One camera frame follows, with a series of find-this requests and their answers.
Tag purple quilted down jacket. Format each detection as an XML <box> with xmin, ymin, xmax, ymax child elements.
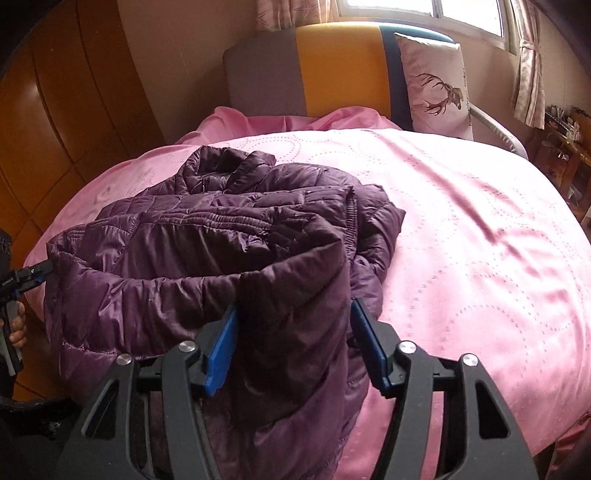
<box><xmin>44</xmin><ymin>147</ymin><xmax>405</xmax><ymax>479</ymax></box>

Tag left hand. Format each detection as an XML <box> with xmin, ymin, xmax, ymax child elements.
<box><xmin>9</xmin><ymin>301</ymin><xmax>27</xmax><ymax>349</ymax></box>

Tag pink bed cover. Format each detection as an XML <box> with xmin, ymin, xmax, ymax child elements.
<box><xmin>26</xmin><ymin>107</ymin><xmax>590</xmax><ymax>465</ymax></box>

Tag brown wooden wardrobe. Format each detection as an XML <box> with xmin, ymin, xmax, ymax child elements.
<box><xmin>0</xmin><ymin>0</ymin><xmax>167</xmax><ymax>402</ymax></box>

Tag cluttered wooden side table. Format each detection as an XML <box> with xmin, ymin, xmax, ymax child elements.
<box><xmin>533</xmin><ymin>111</ymin><xmax>590</xmax><ymax>223</ymax></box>

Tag grey yellow blue headboard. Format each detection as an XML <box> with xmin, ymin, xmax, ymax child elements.
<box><xmin>222</xmin><ymin>22</ymin><xmax>450</xmax><ymax>130</ymax></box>

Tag pink patterned curtain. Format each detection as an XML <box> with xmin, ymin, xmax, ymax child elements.
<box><xmin>511</xmin><ymin>0</ymin><xmax>545</xmax><ymax>130</ymax></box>

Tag deer print pillow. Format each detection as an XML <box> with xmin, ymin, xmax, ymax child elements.
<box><xmin>394</xmin><ymin>34</ymin><xmax>474</xmax><ymax>141</ymax></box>

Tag bright window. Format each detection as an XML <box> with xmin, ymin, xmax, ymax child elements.
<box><xmin>337</xmin><ymin>0</ymin><xmax>518</xmax><ymax>54</ymax></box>

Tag grey curved bed rail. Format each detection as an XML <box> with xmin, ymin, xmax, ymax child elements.
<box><xmin>469</xmin><ymin>104</ymin><xmax>529</xmax><ymax>160</ymax></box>

